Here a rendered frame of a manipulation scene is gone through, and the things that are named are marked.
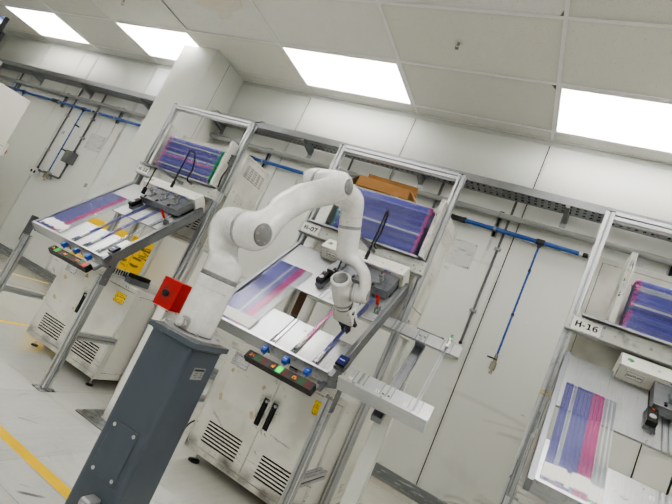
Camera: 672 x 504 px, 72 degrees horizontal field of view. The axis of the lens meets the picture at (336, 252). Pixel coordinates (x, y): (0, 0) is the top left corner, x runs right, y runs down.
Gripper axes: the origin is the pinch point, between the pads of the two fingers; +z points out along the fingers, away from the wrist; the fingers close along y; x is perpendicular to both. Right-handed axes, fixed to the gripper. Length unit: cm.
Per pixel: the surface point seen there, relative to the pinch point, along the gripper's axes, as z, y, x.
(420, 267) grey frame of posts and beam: 3, -11, -53
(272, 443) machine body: 45, 16, 45
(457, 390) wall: 154, -31, -90
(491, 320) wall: 123, -36, -140
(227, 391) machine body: 40, 50, 37
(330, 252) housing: 2, 35, -41
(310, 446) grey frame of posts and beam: 11, -13, 48
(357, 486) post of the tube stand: 23, -33, 48
